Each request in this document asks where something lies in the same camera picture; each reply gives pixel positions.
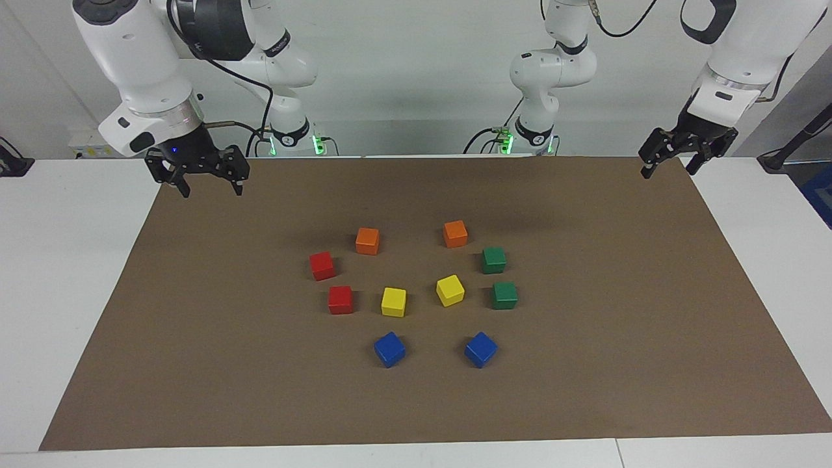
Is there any red wooden cube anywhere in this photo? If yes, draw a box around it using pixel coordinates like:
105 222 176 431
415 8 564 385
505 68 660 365
309 251 337 281
328 285 354 315

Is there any black stand with pole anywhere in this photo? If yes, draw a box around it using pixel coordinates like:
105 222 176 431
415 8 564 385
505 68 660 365
757 103 832 174

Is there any white power strip box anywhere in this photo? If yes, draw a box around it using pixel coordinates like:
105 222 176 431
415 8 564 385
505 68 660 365
68 127 125 161

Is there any blue bin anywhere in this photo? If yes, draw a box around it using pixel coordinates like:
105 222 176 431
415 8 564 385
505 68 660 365
798 162 832 229

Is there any brown paper table mat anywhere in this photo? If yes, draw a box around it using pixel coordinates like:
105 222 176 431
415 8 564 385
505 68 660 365
39 155 832 451

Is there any yellow wooden cube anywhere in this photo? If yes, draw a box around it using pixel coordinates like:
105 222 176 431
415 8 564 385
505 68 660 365
435 274 466 307
381 287 407 318

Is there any blue wooden cube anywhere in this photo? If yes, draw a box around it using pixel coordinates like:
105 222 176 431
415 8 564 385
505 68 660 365
374 331 406 369
464 331 499 369

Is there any black right base cable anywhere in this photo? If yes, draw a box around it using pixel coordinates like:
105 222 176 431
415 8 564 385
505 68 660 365
245 127 271 158

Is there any black base cable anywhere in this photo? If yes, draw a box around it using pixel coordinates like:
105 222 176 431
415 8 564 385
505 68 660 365
463 97 524 155
245 127 271 158

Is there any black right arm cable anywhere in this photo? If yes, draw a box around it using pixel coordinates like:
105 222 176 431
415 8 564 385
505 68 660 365
167 0 275 158

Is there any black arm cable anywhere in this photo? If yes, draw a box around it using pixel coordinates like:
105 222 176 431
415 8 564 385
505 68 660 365
588 0 797 103
167 0 275 158

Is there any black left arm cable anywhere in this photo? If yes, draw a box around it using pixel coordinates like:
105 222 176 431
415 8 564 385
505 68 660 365
588 0 797 103

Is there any black clamp bracket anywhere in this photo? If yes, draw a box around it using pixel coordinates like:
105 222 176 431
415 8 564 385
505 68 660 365
0 136 35 177

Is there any black left base cable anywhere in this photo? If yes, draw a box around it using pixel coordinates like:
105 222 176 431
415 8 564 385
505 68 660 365
463 97 524 155

